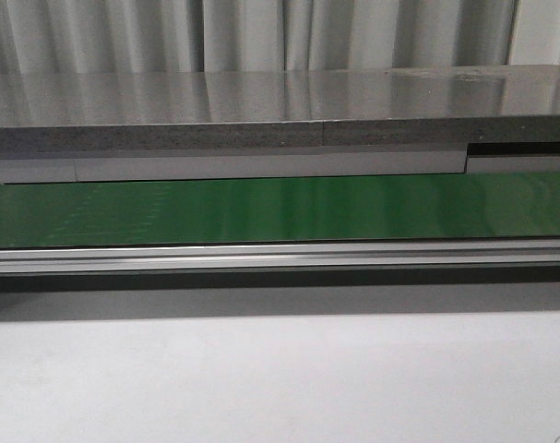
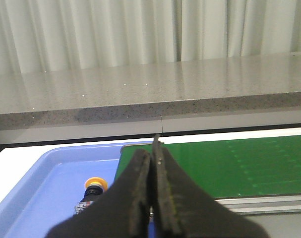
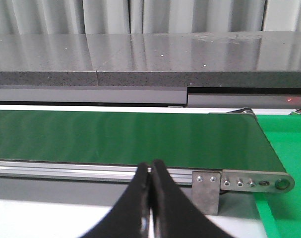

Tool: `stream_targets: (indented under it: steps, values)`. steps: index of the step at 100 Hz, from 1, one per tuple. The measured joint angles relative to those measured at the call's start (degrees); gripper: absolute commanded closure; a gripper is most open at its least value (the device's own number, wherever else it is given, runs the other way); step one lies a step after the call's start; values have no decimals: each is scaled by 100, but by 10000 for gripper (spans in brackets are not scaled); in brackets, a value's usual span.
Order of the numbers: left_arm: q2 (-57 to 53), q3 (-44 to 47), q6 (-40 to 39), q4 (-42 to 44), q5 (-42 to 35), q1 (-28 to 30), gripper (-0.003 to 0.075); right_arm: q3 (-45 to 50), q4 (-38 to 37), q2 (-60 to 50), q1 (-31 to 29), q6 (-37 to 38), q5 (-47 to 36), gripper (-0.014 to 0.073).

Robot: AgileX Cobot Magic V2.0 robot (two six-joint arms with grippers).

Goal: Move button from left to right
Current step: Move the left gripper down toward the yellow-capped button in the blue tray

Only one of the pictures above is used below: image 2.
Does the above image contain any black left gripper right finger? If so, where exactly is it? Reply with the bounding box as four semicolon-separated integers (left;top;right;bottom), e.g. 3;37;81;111
151;135;269;238

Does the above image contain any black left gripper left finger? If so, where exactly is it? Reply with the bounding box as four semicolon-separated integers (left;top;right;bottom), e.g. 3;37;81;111
46;149;151;238

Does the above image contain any yellow black push button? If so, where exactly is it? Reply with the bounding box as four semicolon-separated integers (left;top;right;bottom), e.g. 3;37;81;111
74;177;108;215

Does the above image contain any blue plastic tray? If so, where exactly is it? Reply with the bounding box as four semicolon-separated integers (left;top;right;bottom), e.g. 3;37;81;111
0;143;125;238

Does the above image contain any green conveyor belt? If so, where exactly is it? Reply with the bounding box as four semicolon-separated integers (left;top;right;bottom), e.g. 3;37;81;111
115;134;301;199

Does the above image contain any grey stone counter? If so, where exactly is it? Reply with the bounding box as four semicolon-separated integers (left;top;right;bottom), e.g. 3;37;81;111
0;52;301;144

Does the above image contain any white pleated curtain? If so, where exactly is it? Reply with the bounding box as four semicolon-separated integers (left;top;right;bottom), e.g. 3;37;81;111
0;0;301;75

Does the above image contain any aluminium conveyor frame rail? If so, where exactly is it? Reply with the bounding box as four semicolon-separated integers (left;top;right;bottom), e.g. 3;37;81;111
216;194;301;215

